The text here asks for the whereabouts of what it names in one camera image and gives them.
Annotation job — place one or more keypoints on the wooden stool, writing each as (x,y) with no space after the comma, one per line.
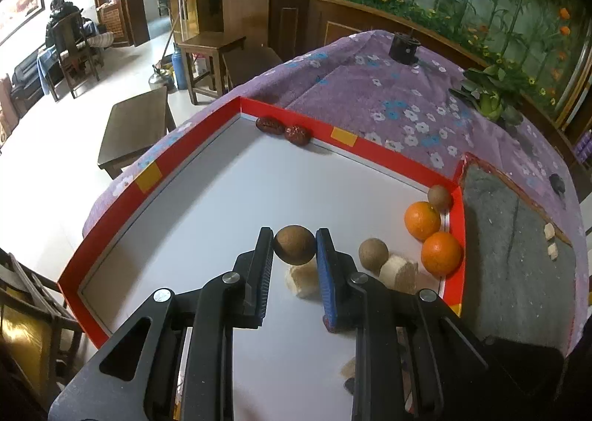
(210,48)

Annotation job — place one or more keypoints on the green bok choy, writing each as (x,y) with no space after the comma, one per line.
(490,99)

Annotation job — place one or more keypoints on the wicker basket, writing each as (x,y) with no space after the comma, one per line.
(108,18)

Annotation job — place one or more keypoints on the grey felt mat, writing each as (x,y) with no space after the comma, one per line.
(508,263)

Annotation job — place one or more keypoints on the red tray with white inside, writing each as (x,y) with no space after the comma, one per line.
(208,217)

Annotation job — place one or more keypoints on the low wooden table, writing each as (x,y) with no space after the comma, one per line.
(134,125)

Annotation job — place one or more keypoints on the metal pot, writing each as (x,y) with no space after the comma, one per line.
(159,78)

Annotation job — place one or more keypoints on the wooden chair with person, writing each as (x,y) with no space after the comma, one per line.
(69,60)

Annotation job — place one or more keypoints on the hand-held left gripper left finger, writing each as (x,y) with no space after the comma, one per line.
(263,282)

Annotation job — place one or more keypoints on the blue floor bottle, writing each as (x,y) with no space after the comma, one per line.
(179,71)

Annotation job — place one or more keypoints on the framed wall picture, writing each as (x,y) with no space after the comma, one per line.
(21,4)

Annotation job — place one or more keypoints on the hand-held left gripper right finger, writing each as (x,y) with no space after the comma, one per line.
(330,282)

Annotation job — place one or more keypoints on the flower painted glass panel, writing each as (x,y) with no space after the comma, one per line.
(439,0)

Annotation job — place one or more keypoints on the purple floral tablecloth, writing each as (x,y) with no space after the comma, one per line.
(370,87)

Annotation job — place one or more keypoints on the purple bottle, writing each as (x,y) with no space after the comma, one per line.
(585,143)

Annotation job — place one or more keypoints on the black key fob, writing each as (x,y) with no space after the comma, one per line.
(557,182)

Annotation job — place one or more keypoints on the orange tangerine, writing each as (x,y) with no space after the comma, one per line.
(441,253)
(422,220)

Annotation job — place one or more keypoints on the black cylinder device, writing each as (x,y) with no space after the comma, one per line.
(403,48)

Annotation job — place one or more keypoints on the brown longan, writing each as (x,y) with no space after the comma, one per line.
(373,254)
(439,197)
(294,250)

